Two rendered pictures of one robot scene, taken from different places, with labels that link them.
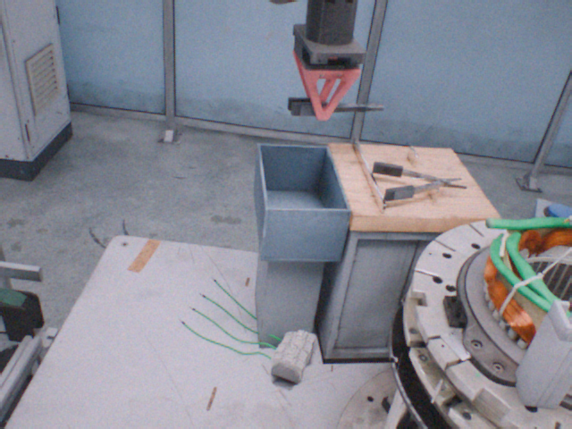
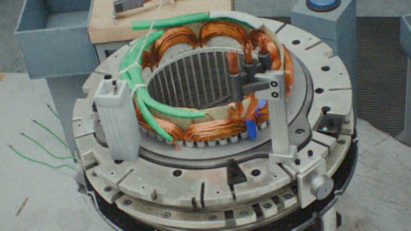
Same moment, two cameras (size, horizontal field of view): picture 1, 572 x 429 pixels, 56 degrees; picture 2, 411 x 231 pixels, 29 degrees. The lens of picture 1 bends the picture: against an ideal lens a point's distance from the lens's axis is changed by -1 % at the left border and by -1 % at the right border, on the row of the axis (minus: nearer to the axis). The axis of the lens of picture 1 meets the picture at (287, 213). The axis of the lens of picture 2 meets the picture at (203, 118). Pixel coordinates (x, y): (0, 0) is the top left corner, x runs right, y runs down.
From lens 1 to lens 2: 0.61 m
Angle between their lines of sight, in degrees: 15
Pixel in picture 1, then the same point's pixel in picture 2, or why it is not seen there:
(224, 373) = (38, 186)
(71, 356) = not seen: outside the picture
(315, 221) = (60, 38)
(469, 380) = (84, 146)
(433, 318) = (85, 106)
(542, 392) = (117, 148)
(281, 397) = (83, 201)
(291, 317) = not seen: hidden behind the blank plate
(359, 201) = (101, 16)
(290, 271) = (68, 86)
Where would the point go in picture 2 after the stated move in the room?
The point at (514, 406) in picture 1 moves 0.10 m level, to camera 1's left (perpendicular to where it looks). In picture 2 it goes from (106, 161) to (20, 157)
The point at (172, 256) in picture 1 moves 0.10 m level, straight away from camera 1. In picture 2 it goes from (13, 87) to (18, 56)
